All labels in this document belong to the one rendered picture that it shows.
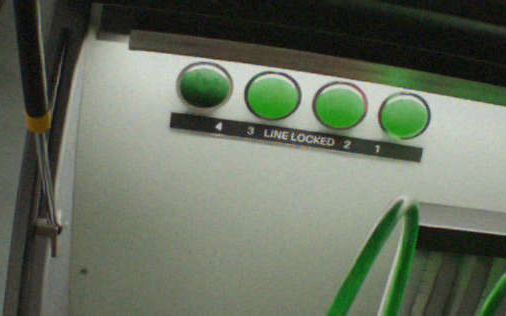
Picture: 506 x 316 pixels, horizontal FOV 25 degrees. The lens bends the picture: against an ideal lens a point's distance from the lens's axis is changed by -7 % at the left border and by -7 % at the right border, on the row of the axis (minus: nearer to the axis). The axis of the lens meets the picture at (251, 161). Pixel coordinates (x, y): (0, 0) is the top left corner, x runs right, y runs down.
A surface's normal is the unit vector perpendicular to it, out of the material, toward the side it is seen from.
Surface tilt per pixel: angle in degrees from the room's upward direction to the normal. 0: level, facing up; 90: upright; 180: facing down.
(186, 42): 90
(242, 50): 90
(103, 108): 90
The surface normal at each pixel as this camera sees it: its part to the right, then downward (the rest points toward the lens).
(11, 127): 0.14, -0.83
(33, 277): 0.08, -0.24
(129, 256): -0.03, 0.55
